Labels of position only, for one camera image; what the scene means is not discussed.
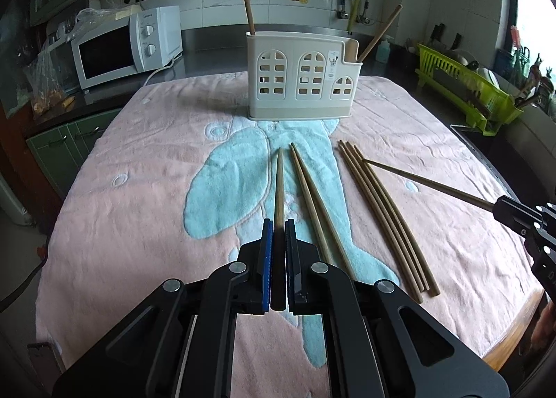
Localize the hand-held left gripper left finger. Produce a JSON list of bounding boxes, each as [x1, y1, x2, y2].
[[52, 218, 279, 398]]

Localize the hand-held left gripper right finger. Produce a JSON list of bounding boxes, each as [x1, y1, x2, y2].
[[284, 218, 511, 398]]

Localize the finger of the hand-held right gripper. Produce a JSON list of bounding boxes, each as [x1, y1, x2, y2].
[[505, 216, 556, 295], [492, 195, 556, 226]]

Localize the white plastic chopstick holder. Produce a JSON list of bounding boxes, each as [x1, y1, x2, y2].
[[246, 32, 359, 121]]

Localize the blue cup with utensils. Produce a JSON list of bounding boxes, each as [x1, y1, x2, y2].
[[495, 48, 518, 78]]

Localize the bundle of chopsticks on towel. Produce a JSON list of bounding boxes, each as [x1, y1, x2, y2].
[[338, 141, 423, 304]]

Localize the pink and blue towel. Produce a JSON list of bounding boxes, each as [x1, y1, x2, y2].
[[35, 72, 541, 398]]

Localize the green plastic dish rack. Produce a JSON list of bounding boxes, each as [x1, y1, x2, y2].
[[415, 43, 524, 136]]

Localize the blue hand soap bottle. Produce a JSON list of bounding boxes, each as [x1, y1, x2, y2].
[[376, 35, 392, 63]]

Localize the green lower kitchen cabinet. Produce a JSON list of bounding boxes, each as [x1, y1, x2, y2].
[[25, 109, 123, 200]]

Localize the white microwave oven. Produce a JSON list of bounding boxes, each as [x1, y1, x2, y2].
[[71, 6, 183, 91]]

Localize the clear plastic bag with food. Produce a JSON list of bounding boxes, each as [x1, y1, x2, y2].
[[24, 51, 80, 115]]

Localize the plastic bag with yellow sponges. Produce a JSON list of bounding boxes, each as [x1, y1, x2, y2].
[[75, 5, 145, 32]]

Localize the white microwave power cord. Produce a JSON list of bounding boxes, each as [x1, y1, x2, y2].
[[142, 56, 182, 87]]

